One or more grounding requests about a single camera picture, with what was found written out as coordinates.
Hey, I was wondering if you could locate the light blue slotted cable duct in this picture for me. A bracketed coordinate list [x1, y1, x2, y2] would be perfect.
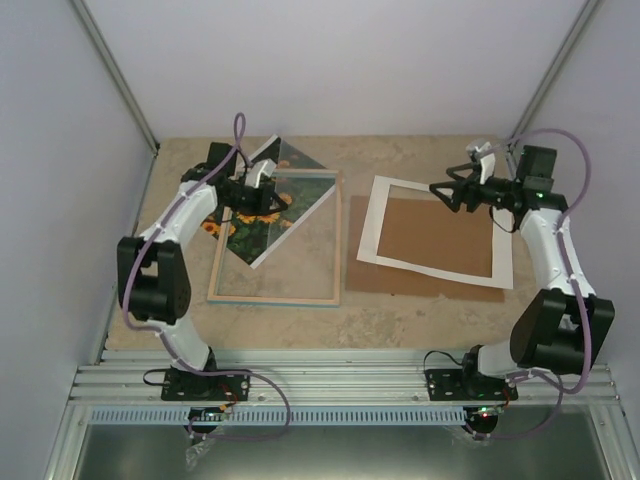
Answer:
[88, 406, 467, 427]

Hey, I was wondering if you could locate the white mat board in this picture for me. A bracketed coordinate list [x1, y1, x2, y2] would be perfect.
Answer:
[356, 175, 514, 290]

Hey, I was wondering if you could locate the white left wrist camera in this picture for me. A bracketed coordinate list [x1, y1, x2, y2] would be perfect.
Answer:
[244, 159, 277, 189]

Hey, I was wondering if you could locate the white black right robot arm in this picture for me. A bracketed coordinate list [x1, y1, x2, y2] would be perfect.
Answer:
[429, 141, 615, 400]

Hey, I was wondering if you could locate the aluminium mounting rail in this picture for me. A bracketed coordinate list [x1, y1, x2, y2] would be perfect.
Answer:
[67, 347, 621, 404]

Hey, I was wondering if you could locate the aluminium corner post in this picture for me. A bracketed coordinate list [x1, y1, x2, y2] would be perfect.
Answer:
[69, 0, 159, 155]
[510, 0, 604, 137]

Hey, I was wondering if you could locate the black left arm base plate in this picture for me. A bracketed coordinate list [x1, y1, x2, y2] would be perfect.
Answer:
[160, 368, 250, 403]

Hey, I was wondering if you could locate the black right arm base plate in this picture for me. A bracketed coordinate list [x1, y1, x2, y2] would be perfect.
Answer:
[424, 368, 519, 402]

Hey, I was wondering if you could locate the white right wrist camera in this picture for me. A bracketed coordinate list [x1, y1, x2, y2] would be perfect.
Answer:
[465, 139, 496, 185]

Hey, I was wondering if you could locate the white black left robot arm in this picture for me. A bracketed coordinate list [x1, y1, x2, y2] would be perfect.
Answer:
[116, 142, 288, 405]

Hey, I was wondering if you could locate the brown cardboard backing board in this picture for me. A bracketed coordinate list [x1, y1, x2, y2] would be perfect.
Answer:
[345, 196, 505, 303]

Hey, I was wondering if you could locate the sunflower photo print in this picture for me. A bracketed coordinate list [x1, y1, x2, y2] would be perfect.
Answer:
[227, 135, 336, 269]

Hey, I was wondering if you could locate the right aluminium corner post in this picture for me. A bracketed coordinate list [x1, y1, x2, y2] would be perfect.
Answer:
[510, 0, 604, 137]

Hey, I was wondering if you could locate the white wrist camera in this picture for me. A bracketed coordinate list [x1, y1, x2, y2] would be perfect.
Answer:
[465, 139, 496, 185]
[244, 159, 277, 189]

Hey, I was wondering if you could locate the left aluminium corner post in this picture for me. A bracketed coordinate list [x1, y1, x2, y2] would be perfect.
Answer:
[69, 0, 159, 155]

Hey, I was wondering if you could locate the teal wooden picture frame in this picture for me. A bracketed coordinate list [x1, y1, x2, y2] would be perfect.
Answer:
[205, 167, 344, 308]

